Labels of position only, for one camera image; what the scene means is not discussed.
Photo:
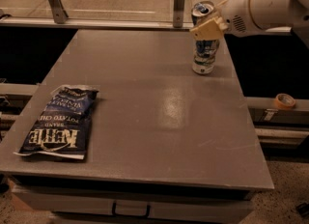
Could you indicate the left metal railing bracket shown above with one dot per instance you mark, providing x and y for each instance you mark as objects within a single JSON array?
[{"x": 59, "y": 14}]

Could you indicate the blue kettle chips bag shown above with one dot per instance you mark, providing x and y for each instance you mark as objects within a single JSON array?
[{"x": 62, "y": 129}]

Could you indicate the middle metal railing bracket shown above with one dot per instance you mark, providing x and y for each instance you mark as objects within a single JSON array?
[{"x": 178, "y": 9}]

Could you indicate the grey drawer with black handle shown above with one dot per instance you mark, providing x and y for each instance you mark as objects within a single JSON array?
[{"x": 74, "y": 206}]

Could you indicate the black drawer handle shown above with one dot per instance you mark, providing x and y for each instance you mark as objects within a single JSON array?
[{"x": 131, "y": 209}]

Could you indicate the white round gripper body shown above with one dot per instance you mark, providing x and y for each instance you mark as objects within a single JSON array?
[{"x": 236, "y": 13}]

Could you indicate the metal railing bracket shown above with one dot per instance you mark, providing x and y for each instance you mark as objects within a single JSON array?
[
  {"x": 178, "y": 9},
  {"x": 59, "y": 14}
]

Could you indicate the blue silver redbull can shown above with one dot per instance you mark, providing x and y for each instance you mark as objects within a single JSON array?
[{"x": 204, "y": 49}]

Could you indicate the orange tape roll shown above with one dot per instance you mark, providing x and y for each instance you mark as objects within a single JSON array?
[{"x": 284, "y": 101}]

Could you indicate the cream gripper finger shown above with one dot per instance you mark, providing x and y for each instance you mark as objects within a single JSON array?
[{"x": 209, "y": 30}]

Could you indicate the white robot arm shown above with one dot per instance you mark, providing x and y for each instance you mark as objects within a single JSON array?
[{"x": 270, "y": 14}]

